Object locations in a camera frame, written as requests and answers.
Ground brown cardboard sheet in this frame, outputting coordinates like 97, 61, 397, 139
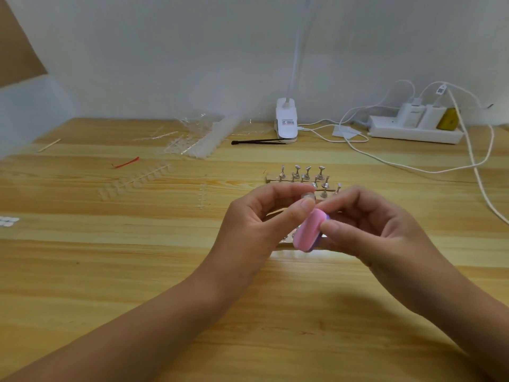
0, 0, 49, 89

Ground white charger plug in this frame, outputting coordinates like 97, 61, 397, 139
418, 103, 447, 131
396, 99, 425, 129

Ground thick white braided cable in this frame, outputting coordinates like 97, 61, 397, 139
446, 87, 509, 226

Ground thin clear plastic strip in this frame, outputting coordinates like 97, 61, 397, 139
133, 130, 180, 142

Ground white power strip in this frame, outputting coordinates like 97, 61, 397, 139
367, 115, 465, 145

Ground person's right forearm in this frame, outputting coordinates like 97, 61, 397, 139
410, 267, 509, 382

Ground pink nail buffer block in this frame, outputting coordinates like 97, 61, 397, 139
292, 208, 331, 253

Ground yellow plug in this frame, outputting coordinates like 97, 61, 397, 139
436, 107, 460, 132

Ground black tweezers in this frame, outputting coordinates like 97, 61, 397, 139
231, 138, 288, 146

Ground person's left forearm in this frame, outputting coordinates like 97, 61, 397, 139
0, 270, 248, 382

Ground white lamp cable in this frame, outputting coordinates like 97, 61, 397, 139
296, 118, 370, 144

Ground pile of clear nail tips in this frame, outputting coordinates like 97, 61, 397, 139
165, 112, 255, 160

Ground person's left hand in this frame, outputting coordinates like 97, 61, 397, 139
202, 183, 317, 303

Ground white clip desk lamp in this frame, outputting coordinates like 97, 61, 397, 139
275, 0, 315, 144

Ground set of metal nail holders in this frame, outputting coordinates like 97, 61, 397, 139
265, 164, 343, 199

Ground thin white cable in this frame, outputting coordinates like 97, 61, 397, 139
339, 79, 495, 175

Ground clear nail tip strip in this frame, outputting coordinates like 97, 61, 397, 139
97, 162, 176, 202

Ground person's right hand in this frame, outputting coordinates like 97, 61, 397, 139
317, 185, 455, 315

